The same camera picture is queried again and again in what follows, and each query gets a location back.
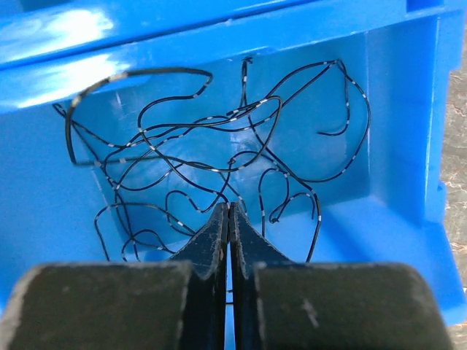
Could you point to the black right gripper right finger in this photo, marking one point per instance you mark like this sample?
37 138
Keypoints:
281 304

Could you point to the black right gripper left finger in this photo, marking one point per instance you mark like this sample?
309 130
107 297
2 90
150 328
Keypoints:
174 304

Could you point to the blue plastic bin near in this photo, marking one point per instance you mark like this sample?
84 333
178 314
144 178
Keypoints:
330 144

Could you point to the blue plastic bin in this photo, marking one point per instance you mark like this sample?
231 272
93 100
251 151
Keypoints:
34 31
330 144

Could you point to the blue plastic bin middle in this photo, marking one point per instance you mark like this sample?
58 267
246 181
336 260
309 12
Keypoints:
34 31

